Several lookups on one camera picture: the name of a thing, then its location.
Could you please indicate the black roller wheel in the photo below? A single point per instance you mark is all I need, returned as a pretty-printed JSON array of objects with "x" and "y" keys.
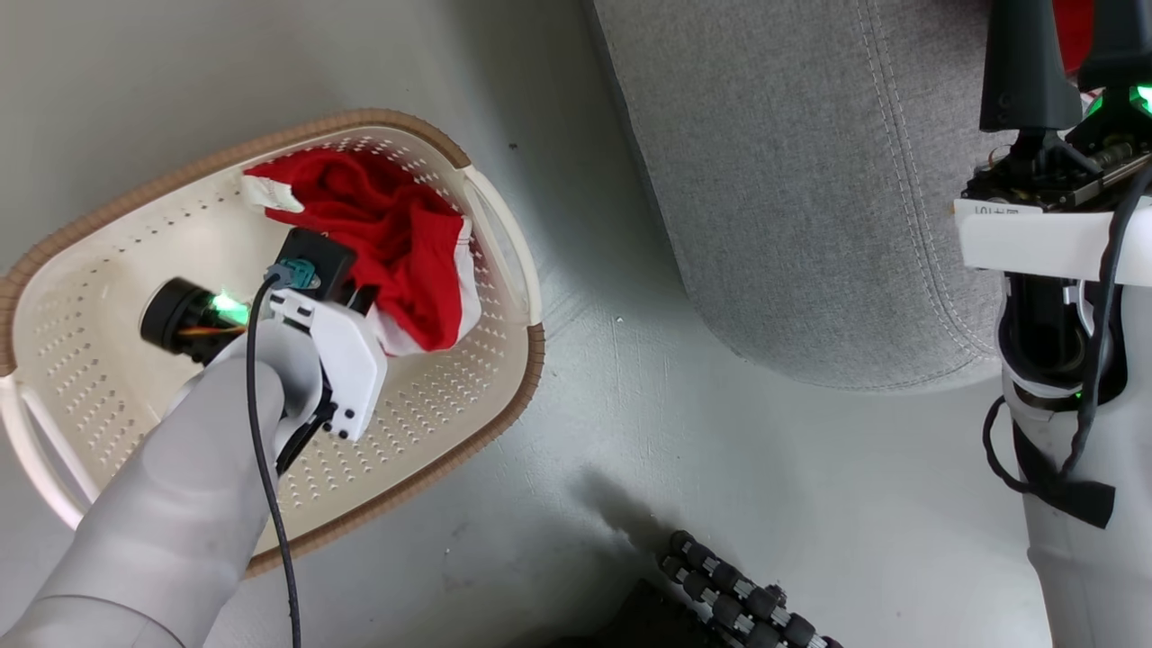
[{"x": 738, "y": 598}]

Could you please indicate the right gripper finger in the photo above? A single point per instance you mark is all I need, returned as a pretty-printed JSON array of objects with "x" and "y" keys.
[
  {"x": 1026, "y": 72},
  {"x": 1120, "y": 40}
]

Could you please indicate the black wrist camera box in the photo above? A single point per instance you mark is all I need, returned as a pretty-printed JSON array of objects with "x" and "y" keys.
[{"x": 324, "y": 252}]

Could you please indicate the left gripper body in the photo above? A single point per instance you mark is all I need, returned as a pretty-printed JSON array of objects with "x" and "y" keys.
[{"x": 346, "y": 360}]

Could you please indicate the grey fabric sofa cushion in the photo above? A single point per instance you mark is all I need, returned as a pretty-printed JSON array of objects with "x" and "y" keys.
[{"x": 765, "y": 180}]

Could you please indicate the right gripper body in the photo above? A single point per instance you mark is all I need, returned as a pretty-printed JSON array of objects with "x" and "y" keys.
[{"x": 1035, "y": 243}]

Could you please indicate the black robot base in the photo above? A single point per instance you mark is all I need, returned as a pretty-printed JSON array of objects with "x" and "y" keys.
[{"x": 630, "y": 625}]

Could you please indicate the cream perforated laundry basket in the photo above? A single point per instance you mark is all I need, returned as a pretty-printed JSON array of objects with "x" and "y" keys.
[{"x": 90, "y": 315}]

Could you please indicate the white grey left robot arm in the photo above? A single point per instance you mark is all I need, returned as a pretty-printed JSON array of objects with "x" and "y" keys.
[{"x": 171, "y": 522}]

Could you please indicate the red garment white trim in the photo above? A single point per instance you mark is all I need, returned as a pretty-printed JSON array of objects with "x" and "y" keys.
[{"x": 396, "y": 234}]

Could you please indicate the plain red garment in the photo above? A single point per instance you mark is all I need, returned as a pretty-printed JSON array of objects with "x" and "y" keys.
[{"x": 1071, "y": 31}]

